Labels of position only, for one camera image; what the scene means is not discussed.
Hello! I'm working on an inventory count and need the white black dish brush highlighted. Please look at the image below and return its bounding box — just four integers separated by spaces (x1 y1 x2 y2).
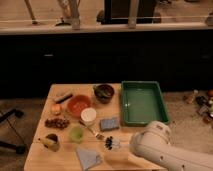
105 136 121 150

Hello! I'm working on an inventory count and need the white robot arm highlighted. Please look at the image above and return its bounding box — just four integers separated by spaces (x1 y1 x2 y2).
129 121 213 171

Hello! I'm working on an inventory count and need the dark brown bowl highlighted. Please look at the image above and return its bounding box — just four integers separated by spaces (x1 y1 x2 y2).
93 84 115 104

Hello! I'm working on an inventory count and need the red bowl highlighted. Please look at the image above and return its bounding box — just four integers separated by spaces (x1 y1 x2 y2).
67 95 91 118

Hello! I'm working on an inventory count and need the dark eraser brush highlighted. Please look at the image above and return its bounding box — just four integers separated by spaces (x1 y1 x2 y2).
53 92 73 104

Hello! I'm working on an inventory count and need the white round container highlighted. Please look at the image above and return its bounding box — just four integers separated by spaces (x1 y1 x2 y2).
81 108 97 125

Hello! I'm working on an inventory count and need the blue sponge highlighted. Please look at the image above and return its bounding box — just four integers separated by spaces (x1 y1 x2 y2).
100 117 119 131

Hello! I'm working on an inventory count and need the green plastic tray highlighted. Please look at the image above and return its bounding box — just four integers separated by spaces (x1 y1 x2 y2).
121 81 170 126

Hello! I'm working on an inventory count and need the orange block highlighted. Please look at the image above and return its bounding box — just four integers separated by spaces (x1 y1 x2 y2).
51 104 62 115

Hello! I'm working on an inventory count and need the small green cup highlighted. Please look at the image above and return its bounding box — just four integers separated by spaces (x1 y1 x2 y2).
69 126 84 143

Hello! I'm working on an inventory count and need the bunch of dark grapes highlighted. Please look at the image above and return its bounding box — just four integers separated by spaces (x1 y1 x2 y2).
45 118 70 129

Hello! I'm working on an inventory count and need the blue grey cloth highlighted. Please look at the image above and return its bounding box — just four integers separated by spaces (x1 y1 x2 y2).
76 147 103 171

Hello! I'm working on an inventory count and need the black chair base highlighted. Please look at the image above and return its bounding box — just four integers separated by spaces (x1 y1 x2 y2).
0 107 28 155

